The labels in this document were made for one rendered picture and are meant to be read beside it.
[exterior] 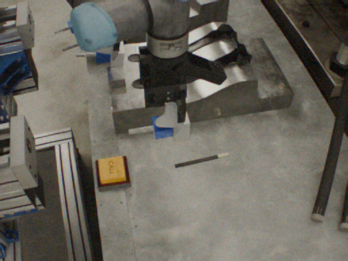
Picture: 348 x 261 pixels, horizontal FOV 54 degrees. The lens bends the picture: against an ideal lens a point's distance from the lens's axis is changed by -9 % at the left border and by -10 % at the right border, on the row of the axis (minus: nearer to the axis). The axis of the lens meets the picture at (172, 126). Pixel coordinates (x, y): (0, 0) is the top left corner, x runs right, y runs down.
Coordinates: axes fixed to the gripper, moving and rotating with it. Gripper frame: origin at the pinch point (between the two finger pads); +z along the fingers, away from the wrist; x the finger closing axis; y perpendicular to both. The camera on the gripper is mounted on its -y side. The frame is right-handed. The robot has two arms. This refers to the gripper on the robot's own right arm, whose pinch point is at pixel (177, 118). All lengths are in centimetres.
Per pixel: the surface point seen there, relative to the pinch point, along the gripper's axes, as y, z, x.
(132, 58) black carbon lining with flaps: 6.6, 6.4, -29.7
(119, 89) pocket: 11.6, 8.7, -20.2
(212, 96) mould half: -11.1, 5.8, -10.1
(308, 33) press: -60, 16, -45
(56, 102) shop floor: 51, 95, -105
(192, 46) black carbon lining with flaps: -10.8, 5.1, -30.0
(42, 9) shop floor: 67, 95, -217
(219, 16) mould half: -27, 11, -53
